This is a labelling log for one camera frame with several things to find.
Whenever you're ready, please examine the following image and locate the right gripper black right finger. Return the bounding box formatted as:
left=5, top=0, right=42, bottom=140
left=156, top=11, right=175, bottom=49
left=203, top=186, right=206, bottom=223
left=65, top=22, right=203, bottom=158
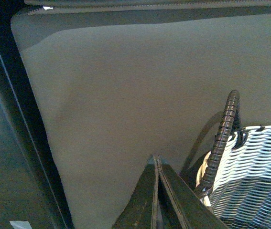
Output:
left=158, top=156, right=227, bottom=229

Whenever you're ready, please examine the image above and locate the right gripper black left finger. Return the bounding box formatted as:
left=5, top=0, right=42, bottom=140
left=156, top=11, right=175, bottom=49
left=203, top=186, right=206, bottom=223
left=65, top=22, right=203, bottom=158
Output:
left=112, top=156, right=159, bottom=229

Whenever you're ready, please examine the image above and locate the grey front-load washing machine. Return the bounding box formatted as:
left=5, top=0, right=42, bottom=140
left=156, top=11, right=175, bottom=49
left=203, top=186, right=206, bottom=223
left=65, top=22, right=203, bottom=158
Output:
left=0, top=2, right=74, bottom=229

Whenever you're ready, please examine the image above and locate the woven wicker laundry basket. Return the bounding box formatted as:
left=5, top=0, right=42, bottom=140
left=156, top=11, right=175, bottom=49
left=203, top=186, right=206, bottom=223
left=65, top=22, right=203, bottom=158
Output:
left=195, top=90, right=271, bottom=229

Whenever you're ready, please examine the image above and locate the white label on washer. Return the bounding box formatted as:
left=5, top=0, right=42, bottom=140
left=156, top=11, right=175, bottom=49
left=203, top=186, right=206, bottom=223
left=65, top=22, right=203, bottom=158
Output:
left=10, top=221, right=32, bottom=229

